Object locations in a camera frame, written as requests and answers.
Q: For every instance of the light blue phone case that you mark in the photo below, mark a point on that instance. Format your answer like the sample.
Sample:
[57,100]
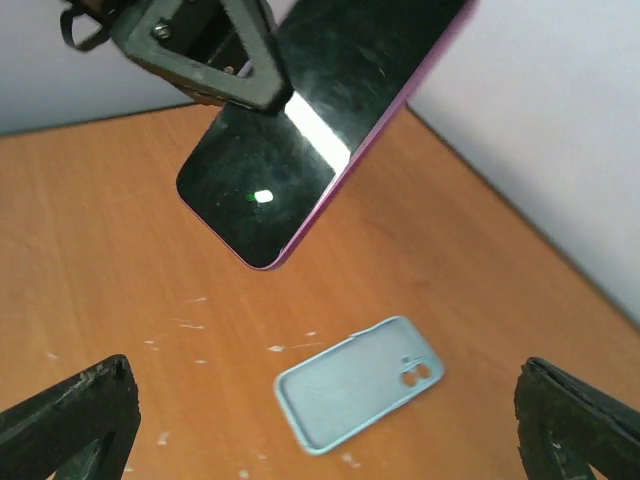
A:
[339,392]

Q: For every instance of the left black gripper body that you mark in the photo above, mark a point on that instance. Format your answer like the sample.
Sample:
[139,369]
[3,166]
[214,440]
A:
[202,32]

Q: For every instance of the purple phone black screen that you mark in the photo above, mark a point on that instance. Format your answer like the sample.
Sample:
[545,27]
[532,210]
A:
[259,181]

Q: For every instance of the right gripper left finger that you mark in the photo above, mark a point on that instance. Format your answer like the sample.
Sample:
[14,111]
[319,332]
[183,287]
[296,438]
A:
[83,427]

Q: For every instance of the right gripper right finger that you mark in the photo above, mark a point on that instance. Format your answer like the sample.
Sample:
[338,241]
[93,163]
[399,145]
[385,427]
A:
[568,429]

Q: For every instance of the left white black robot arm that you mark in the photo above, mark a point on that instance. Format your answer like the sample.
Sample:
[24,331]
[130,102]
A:
[85,25]

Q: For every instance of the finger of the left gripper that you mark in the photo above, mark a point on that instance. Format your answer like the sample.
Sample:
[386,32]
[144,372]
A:
[263,84]

